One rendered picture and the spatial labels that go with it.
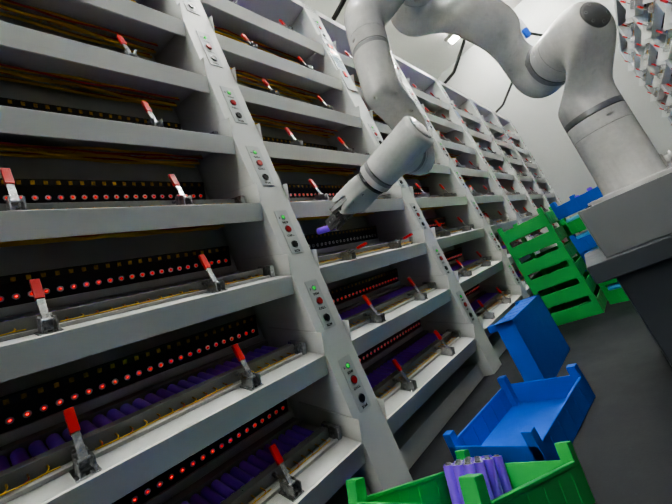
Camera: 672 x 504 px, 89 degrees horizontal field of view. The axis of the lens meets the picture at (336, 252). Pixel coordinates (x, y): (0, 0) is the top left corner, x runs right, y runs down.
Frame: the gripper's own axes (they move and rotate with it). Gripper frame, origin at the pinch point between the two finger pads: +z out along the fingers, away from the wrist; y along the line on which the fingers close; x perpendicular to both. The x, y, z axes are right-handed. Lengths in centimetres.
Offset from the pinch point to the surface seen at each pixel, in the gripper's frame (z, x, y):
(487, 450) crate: -4, 60, 5
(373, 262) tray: 8.9, 10.7, -17.4
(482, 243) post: 14, 15, -124
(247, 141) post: 1.6, -29.4, 12.1
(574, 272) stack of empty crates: -17, 48, -98
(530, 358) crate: -7, 56, -32
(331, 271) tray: 8.6, 10.1, 2.2
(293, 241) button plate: 5.9, 0.8, 11.8
